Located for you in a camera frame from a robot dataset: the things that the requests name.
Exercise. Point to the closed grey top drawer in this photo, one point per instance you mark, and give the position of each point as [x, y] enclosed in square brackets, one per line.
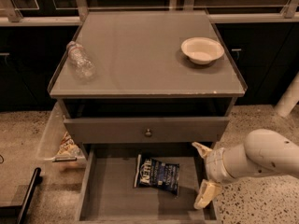
[132, 130]

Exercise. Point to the round metal drawer knob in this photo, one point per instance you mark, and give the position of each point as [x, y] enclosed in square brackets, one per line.
[148, 133]

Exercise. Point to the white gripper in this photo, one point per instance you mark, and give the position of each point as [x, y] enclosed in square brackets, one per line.
[215, 165]

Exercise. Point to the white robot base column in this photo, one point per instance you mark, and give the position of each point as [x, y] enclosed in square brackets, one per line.
[289, 99]

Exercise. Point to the white paper bowl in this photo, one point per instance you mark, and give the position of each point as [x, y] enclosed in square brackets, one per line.
[202, 50]

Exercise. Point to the metal railing frame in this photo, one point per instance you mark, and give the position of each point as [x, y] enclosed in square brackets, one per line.
[218, 11]

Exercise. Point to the snack bag in bin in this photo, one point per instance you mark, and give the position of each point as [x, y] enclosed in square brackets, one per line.
[68, 147]

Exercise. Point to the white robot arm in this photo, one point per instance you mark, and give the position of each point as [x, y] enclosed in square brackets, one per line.
[263, 153]

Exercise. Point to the blue Kettle chip bag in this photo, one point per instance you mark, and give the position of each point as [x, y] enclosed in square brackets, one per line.
[156, 174]

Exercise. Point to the open grey middle drawer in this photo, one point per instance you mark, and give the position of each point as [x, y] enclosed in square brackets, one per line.
[108, 194]

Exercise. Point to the clear plastic storage bin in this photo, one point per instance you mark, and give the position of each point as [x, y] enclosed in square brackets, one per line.
[52, 137]

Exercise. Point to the black bar object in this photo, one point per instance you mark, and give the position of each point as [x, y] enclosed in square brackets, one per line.
[19, 211]

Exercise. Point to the clear plastic water bottle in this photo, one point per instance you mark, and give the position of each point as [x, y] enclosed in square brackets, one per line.
[83, 66]

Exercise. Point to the grey drawer cabinet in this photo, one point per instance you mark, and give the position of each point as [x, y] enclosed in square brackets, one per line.
[141, 71]

